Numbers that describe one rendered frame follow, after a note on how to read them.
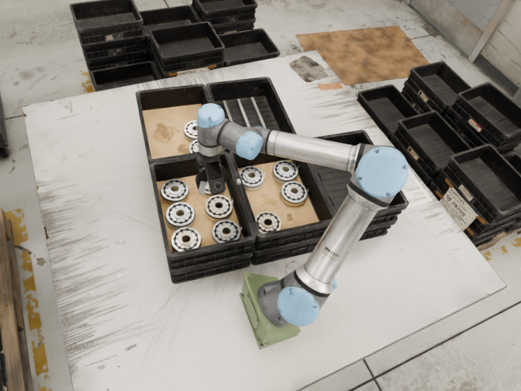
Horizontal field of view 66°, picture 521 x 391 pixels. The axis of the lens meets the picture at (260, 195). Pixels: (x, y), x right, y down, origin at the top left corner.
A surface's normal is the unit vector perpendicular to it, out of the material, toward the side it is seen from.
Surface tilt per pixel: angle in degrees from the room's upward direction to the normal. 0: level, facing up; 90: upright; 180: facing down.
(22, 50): 0
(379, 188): 45
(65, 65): 0
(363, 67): 4
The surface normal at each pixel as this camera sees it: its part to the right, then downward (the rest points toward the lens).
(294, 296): -0.37, 0.27
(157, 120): 0.11, -0.58
